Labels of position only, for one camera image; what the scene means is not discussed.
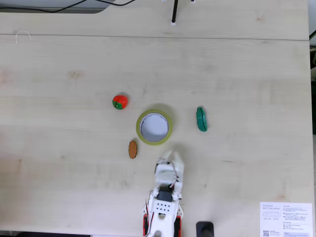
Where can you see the black desk clamp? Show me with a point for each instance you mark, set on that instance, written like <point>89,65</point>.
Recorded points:
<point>205,228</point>

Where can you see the black stand pole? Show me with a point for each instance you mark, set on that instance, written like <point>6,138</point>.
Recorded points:
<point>174,12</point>

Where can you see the yellow-green tape roll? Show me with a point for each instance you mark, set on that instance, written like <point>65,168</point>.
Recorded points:
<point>154,143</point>

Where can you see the white printed paper sheet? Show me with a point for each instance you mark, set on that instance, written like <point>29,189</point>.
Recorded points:
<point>286,219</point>

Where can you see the green toy cucumber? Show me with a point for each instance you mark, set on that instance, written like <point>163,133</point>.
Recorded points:
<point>202,119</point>

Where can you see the red green toy tomato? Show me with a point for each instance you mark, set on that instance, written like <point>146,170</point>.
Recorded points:
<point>120,101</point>

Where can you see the orange toy carrot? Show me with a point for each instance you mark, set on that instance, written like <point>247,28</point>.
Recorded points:
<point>132,149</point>

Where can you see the grey mat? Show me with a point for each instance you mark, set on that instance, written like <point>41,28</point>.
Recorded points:
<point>81,10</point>

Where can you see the red table clamp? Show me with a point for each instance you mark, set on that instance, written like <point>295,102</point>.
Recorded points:
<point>145,225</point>
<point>179,225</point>

